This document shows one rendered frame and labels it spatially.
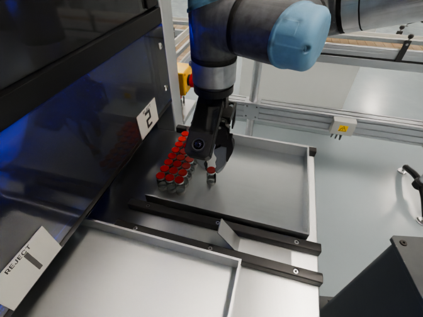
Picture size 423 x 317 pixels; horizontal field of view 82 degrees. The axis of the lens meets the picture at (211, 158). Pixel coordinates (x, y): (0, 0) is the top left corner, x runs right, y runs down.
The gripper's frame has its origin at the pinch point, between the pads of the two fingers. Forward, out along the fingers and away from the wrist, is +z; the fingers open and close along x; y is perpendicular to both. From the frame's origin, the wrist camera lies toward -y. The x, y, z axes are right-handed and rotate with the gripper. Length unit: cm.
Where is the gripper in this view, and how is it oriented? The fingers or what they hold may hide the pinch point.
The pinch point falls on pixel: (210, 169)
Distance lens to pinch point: 54.9
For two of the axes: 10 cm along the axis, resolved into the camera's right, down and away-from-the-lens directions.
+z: 0.0, 7.2, 6.9
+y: 2.8, -6.7, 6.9
